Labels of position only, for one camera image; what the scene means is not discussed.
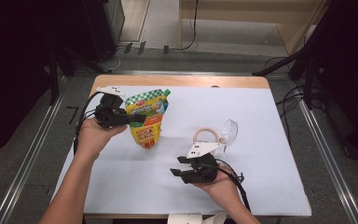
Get black hanging cable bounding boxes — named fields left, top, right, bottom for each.
left=180, top=0, right=200, bottom=51

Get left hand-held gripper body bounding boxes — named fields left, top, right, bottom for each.
left=93, top=86, right=135, bottom=129

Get metal floor rail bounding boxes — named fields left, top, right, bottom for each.
left=297, top=99, right=358, bottom=224
left=0, top=90, right=67, bottom=224

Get white plastic object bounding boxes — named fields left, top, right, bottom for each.
left=167, top=212, right=227, bottom=224

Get right hand-held gripper black cable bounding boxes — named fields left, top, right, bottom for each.
left=215, top=158, right=252, bottom=213

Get wooden table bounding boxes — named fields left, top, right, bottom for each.
left=50, top=74, right=312, bottom=218

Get light wooden shelf unit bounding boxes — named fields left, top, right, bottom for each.
left=178, top=0, right=330, bottom=55

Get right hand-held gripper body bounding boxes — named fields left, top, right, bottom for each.
left=180, top=139, right=224, bottom=185

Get dark curtain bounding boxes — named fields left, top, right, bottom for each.
left=307, top=0, right=358, bottom=162
left=0, top=0, right=88, bottom=162

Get yellow green spout pouch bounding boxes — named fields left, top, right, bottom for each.
left=124, top=88, right=172, bottom=150

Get white paper sheet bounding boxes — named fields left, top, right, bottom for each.
left=51, top=85, right=312, bottom=217

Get white floor cable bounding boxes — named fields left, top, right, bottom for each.
left=105, top=46, right=123, bottom=71

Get black cabinet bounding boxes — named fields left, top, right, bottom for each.
left=82, top=0, right=126, bottom=62

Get left hand-held gripper black cable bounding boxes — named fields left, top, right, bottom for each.
left=73, top=91, right=104, bottom=157

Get person's left hand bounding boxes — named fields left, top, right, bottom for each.
left=74, top=117, right=129, bottom=163

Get person's right hand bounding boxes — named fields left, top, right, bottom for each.
left=193, top=167, right=247, bottom=210

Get black metal stand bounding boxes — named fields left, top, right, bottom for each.
left=48, top=43, right=113, bottom=105
left=251, top=31, right=327, bottom=110

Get black floor cables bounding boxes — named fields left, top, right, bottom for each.
left=274, top=85, right=312, bottom=132

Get hand-held gripper black cable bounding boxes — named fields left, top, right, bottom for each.
left=215, top=158, right=252, bottom=213
left=73, top=91, right=104, bottom=157

